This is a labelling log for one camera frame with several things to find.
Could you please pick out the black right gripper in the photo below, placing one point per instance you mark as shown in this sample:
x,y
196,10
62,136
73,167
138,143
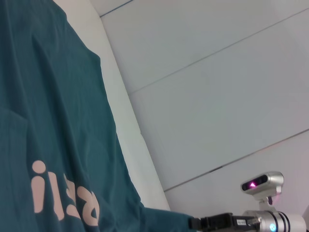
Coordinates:
x,y
217,222

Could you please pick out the teal T-shirt with pink print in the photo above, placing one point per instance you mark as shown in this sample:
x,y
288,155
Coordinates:
x,y
48,96

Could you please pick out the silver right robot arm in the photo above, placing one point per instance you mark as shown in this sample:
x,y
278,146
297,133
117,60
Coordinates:
x,y
285,222

